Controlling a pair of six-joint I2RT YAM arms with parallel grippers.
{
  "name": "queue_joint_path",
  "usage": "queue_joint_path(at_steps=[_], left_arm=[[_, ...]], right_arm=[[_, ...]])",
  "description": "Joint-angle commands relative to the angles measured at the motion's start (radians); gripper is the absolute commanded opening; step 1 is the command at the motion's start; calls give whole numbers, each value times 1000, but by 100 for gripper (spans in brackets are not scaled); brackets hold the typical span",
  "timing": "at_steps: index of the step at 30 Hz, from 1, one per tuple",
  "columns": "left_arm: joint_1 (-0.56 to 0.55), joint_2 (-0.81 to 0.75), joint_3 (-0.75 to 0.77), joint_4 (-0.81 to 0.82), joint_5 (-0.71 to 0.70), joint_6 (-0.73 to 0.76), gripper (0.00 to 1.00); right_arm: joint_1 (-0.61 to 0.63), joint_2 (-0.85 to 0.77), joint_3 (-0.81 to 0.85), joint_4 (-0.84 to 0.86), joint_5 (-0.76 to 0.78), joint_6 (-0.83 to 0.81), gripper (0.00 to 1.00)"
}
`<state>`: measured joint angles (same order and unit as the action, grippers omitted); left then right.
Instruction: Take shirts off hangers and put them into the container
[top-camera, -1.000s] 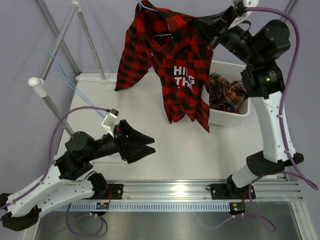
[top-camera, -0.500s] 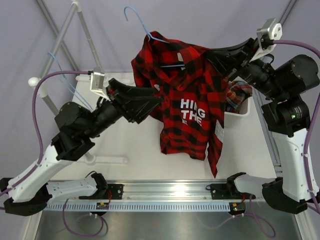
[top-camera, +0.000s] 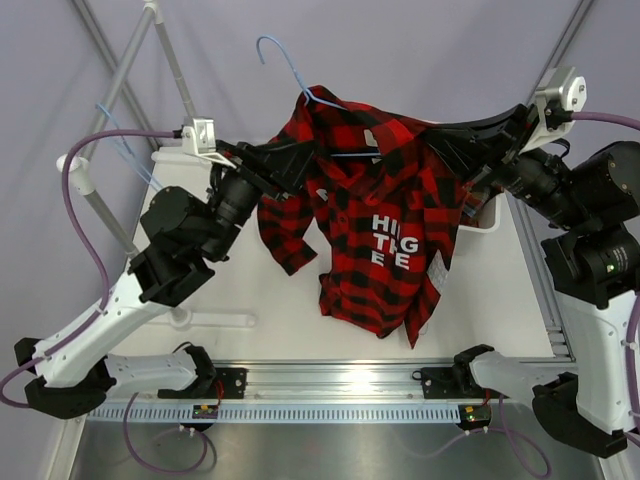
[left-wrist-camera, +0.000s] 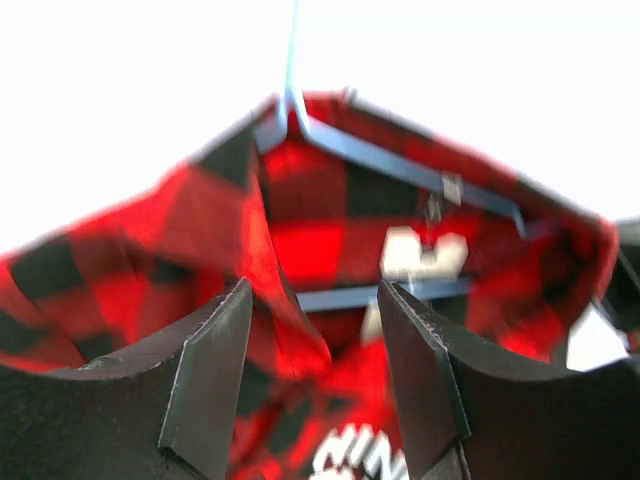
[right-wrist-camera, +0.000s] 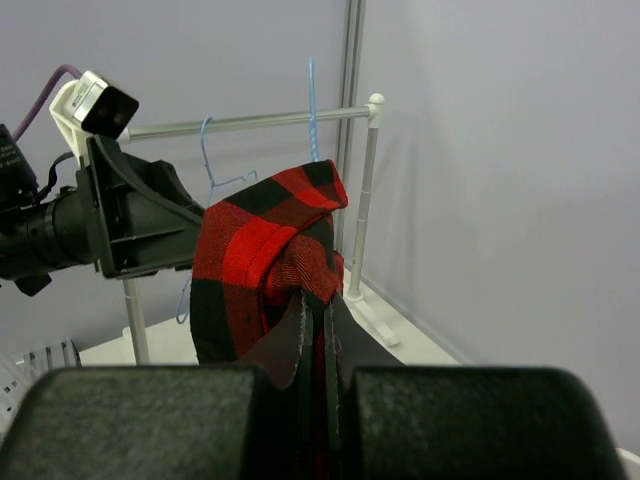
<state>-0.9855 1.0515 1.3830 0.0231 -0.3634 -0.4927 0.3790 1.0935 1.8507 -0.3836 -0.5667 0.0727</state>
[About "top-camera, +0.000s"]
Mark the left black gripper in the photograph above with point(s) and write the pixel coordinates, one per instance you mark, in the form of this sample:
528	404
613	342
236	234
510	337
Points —
277	169

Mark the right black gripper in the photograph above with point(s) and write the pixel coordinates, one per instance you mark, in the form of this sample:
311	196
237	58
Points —
469	146

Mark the blue hanger with red shirt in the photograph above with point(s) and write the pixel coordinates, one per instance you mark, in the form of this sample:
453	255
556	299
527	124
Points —
306	91

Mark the red black plaid shirt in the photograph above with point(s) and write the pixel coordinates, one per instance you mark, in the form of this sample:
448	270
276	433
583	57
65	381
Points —
388	206

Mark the light blue wire hanger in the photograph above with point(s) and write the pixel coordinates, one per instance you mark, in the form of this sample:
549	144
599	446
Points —
126	152

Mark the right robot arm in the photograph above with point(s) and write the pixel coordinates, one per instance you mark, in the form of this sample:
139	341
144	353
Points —
593	262

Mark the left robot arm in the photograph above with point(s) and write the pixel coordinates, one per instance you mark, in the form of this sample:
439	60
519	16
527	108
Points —
75	370

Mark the white plastic bin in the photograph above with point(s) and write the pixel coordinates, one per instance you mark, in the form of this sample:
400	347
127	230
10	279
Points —
488	218

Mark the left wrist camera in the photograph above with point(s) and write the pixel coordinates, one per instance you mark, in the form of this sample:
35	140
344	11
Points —
198	140

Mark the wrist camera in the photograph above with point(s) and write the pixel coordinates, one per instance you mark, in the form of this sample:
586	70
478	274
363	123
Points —
198	140
560	93

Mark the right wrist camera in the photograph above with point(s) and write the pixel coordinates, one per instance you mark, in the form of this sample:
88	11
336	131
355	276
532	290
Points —
560	93

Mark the aluminium mounting rail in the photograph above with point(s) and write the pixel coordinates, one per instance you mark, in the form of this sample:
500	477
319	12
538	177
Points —
325	375

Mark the white slotted cable duct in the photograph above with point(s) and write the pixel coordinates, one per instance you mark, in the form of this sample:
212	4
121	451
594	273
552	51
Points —
236	413

